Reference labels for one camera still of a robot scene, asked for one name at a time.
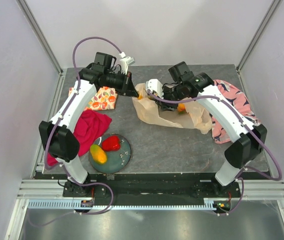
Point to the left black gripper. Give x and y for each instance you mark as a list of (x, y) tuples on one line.
[(130, 90)]

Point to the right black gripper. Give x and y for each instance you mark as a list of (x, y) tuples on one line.
[(165, 107)]

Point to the fake pineapple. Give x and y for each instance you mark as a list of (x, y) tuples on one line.
[(181, 108)]

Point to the banana print plastic bag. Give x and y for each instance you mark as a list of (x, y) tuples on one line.
[(194, 117)]

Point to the red fake bell pepper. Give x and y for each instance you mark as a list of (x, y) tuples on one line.
[(111, 144)]

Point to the orange green fake mango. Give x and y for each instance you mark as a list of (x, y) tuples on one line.
[(98, 154)]

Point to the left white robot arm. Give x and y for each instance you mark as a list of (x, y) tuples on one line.
[(57, 134)]

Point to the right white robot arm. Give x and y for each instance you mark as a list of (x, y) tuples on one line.
[(246, 137)]

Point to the orange floral cloth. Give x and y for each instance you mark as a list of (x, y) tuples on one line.
[(104, 99)]

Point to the magenta red cloth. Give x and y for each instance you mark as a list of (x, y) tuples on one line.
[(90, 126)]

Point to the pink patterned cloth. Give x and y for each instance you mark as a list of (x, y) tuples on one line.
[(237, 99)]

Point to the teal ceramic plate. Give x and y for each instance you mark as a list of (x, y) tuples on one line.
[(116, 160)]

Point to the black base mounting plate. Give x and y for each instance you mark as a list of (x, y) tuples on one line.
[(198, 185)]

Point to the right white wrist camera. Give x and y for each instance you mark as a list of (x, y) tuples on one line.
[(155, 87)]

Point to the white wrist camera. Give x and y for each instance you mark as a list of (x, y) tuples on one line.
[(155, 87), (125, 62)]

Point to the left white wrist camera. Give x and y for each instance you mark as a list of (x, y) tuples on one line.
[(125, 62)]

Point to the slotted cable duct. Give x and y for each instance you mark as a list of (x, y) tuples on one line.
[(79, 204)]

